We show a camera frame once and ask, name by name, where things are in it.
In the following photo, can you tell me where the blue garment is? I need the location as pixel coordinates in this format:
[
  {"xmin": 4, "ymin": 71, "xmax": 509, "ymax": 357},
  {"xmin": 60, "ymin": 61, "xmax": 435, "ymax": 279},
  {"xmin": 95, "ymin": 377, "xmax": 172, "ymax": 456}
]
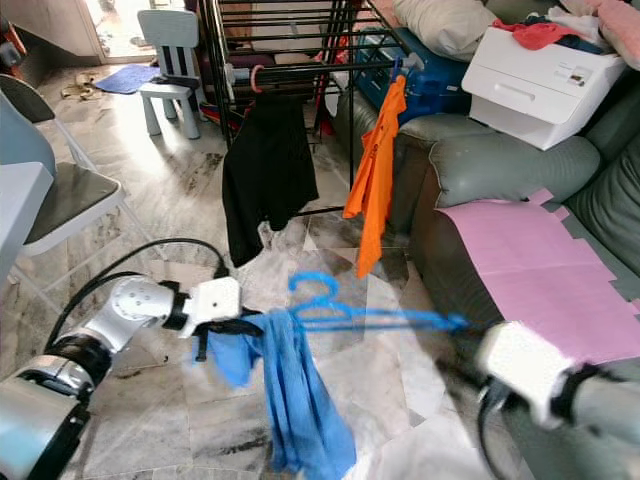
[{"xmin": 188, "ymin": 308, "xmax": 359, "ymax": 480}]

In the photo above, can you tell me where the blue plastic hanger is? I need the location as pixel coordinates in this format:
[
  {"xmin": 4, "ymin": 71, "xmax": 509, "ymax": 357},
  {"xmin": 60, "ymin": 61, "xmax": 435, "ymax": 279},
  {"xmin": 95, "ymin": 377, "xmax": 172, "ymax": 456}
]
[
  {"xmin": 388, "ymin": 52, "xmax": 413, "ymax": 89},
  {"xmin": 284, "ymin": 269, "xmax": 473, "ymax": 337}
]

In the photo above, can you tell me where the orange garment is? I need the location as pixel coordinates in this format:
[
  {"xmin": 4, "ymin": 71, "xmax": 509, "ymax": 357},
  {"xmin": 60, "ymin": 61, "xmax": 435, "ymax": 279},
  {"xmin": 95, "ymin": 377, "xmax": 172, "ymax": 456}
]
[{"xmin": 342, "ymin": 74, "xmax": 410, "ymax": 280}]

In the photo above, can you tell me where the pink foam mat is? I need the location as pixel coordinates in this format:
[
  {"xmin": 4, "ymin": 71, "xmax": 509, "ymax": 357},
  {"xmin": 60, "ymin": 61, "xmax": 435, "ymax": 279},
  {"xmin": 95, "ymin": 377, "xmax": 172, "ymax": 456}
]
[{"xmin": 434, "ymin": 187, "xmax": 640, "ymax": 367}]

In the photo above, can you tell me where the black hanging garment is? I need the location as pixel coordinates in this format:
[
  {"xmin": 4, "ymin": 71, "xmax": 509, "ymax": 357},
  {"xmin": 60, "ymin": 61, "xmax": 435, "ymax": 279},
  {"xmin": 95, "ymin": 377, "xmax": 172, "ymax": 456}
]
[{"xmin": 221, "ymin": 92, "xmax": 320, "ymax": 268}]

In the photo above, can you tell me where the blue grey folding chair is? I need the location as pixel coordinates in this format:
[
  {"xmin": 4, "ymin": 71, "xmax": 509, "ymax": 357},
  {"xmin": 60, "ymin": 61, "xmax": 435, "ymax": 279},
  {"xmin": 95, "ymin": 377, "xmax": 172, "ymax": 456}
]
[{"xmin": 0, "ymin": 72, "xmax": 133, "ymax": 313}]

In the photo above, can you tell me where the grey green leather sofa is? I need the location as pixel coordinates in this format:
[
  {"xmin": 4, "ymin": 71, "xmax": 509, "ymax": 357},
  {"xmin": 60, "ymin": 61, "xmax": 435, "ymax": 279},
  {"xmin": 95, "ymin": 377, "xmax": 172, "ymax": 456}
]
[{"xmin": 320, "ymin": 0, "xmax": 640, "ymax": 480}]

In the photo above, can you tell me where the black metal drying rack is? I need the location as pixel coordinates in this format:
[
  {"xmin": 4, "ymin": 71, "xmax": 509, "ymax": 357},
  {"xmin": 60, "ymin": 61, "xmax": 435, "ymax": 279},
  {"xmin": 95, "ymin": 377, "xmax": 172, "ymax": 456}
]
[{"xmin": 198, "ymin": 0, "xmax": 436, "ymax": 219}]

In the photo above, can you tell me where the blue floor mat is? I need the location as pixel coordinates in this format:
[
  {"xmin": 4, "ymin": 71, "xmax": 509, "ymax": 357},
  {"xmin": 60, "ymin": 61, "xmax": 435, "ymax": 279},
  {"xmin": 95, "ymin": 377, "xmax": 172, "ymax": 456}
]
[{"xmin": 93, "ymin": 63, "xmax": 162, "ymax": 97}]

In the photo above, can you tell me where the blue storage box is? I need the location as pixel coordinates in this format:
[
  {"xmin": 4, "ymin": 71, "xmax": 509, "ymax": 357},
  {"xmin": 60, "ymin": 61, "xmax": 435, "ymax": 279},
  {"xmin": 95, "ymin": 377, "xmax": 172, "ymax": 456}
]
[{"xmin": 353, "ymin": 28, "xmax": 473, "ymax": 127}]

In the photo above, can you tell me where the pair of slippers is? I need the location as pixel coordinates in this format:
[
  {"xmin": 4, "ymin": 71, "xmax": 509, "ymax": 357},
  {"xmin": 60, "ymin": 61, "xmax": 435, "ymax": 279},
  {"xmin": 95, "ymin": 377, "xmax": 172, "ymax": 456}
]
[{"xmin": 60, "ymin": 76, "xmax": 98, "ymax": 102}]

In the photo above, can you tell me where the white box with drawer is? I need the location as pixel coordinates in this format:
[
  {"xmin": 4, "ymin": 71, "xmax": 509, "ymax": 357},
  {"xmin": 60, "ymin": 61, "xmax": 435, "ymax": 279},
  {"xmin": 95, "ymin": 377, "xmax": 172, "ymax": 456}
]
[{"xmin": 462, "ymin": 24, "xmax": 631, "ymax": 152}]

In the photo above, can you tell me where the light blue plastic kids chair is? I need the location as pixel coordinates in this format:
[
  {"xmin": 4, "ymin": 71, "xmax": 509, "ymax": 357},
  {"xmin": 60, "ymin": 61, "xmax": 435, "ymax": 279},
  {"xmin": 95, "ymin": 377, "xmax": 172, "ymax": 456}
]
[{"xmin": 137, "ymin": 9, "xmax": 204, "ymax": 142}]

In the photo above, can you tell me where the red garment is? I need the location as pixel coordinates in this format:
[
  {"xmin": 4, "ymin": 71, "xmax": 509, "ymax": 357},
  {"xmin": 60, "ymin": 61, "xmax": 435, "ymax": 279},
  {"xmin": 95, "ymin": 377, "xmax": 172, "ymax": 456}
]
[{"xmin": 490, "ymin": 17, "xmax": 583, "ymax": 52}]

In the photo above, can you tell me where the beige pillow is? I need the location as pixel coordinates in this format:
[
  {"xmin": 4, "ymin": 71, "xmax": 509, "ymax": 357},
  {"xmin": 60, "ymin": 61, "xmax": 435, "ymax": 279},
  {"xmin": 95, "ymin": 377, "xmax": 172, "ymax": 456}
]
[{"xmin": 392, "ymin": 0, "xmax": 503, "ymax": 64}]

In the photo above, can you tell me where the white cloth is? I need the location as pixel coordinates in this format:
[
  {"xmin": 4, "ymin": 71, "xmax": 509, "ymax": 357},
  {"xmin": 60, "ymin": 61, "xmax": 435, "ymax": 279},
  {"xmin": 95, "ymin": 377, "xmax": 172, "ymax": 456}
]
[{"xmin": 545, "ymin": 5, "xmax": 611, "ymax": 46}]

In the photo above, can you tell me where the pink cloth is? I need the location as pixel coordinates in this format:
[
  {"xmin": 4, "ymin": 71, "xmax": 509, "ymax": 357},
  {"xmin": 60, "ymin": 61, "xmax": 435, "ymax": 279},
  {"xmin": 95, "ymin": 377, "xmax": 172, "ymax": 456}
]
[{"xmin": 592, "ymin": 0, "xmax": 640, "ymax": 71}]

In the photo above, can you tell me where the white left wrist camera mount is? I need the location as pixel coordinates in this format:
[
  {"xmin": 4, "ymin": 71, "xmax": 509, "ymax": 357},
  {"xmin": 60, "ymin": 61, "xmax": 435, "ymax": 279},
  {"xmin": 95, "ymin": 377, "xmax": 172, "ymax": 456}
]
[{"xmin": 186, "ymin": 276, "xmax": 244, "ymax": 337}]

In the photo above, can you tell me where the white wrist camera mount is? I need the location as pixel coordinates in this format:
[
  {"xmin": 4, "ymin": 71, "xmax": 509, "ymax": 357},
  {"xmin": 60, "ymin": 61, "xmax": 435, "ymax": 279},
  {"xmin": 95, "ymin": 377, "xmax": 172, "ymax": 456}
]
[
  {"xmin": 186, "ymin": 276, "xmax": 244, "ymax": 337},
  {"xmin": 473, "ymin": 321, "xmax": 577, "ymax": 429}
]

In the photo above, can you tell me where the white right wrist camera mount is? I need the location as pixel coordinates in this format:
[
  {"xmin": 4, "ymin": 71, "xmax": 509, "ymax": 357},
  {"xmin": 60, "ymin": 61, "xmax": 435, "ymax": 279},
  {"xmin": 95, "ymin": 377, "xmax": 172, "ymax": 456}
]
[{"xmin": 473, "ymin": 321, "xmax": 577, "ymax": 429}]

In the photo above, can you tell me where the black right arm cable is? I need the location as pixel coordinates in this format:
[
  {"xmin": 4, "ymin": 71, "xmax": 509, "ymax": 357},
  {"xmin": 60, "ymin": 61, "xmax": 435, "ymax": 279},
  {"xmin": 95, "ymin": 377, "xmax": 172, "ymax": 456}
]
[{"xmin": 475, "ymin": 385, "xmax": 521, "ymax": 480}]

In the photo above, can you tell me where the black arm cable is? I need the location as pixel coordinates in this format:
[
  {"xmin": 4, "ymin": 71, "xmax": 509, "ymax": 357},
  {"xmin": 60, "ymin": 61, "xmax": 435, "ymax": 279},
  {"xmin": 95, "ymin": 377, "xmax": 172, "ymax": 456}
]
[
  {"xmin": 475, "ymin": 385, "xmax": 521, "ymax": 480},
  {"xmin": 50, "ymin": 237, "xmax": 229, "ymax": 346}
]

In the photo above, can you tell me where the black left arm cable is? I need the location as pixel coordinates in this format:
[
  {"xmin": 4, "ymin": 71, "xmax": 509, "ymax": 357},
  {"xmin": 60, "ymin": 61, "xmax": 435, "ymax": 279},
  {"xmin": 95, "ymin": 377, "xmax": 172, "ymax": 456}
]
[{"xmin": 50, "ymin": 237, "xmax": 229, "ymax": 346}]

